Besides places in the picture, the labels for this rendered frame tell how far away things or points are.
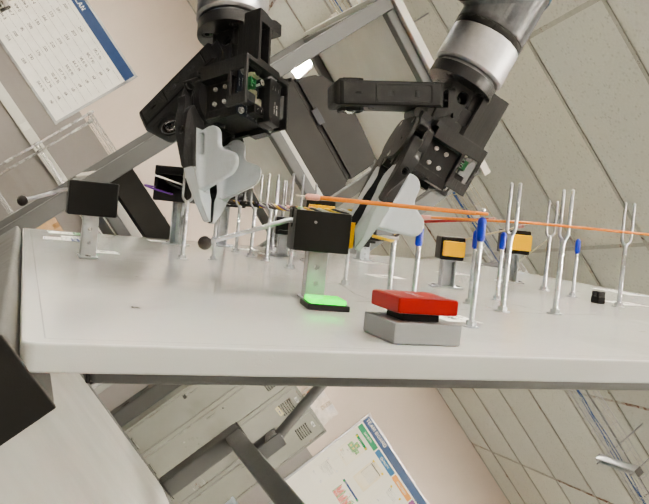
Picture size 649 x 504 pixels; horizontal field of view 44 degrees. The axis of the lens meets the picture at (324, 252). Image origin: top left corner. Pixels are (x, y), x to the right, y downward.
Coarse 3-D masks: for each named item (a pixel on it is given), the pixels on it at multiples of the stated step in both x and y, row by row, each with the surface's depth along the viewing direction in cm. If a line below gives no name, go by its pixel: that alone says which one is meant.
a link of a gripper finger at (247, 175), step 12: (228, 144) 81; (240, 144) 80; (240, 156) 80; (240, 168) 79; (252, 168) 79; (228, 180) 80; (240, 180) 79; (252, 180) 78; (216, 192) 79; (228, 192) 79; (240, 192) 79; (216, 204) 78; (216, 216) 78
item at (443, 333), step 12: (372, 312) 62; (384, 312) 63; (372, 324) 61; (384, 324) 59; (396, 324) 57; (408, 324) 58; (420, 324) 58; (432, 324) 58; (444, 324) 59; (456, 324) 60; (384, 336) 59; (396, 336) 57; (408, 336) 58; (420, 336) 58; (432, 336) 58; (444, 336) 59; (456, 336) 59
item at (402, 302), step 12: (372, 300) 62; (384, 300) 60; (396, 300) 58; (408, 300) 58; (420, 300) 58; (432, 300) 59; (444, 300) 59; (396, 312) 58; (408, 312) 58; (420, 312) 58; (432, 312) 59; (444, 312) 59; (456, 312) 59
